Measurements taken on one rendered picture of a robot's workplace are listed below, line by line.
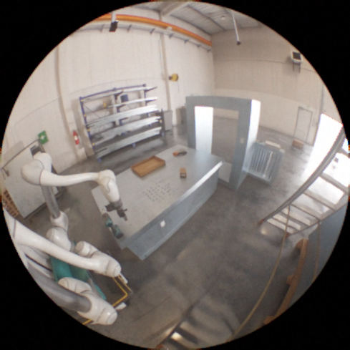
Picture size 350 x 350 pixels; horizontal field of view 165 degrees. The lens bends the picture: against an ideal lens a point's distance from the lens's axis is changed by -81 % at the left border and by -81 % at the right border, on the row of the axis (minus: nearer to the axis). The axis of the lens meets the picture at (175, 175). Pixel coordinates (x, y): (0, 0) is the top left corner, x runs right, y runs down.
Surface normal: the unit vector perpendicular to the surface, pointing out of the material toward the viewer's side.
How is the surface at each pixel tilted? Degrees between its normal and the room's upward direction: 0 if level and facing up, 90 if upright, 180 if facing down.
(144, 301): 0
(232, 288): 0
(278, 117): 90
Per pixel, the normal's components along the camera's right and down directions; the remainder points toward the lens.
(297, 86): -0.73, 0.44
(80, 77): 0.68, 0.38
